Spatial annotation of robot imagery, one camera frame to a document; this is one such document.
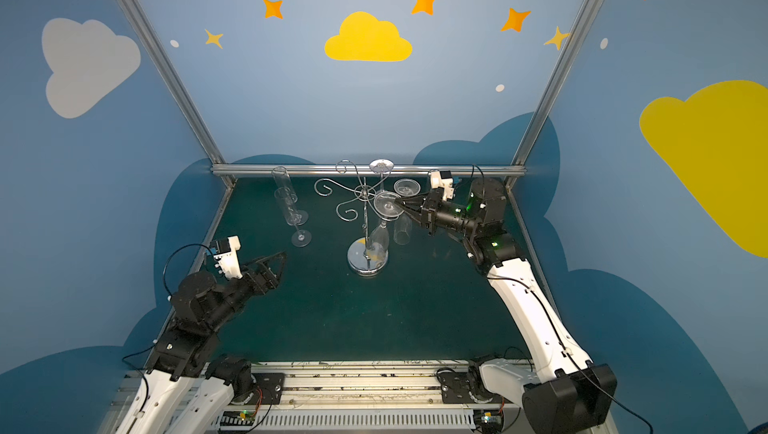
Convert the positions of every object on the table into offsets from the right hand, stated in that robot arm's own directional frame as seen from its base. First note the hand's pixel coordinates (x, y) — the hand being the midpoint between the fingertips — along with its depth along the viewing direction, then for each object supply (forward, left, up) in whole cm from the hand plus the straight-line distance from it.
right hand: (397, 200), depth 63 cm
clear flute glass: (+24, +37, -19) cm, 48 cm away
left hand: (-7, +29, -14) cm, 33 cm away
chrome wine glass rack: (+8, +10, -39) cm, 41 cm away
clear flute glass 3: (+20, +5, -9) cm, 23 cm away
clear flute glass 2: (+18, +35, -22) cm, 45 cm away
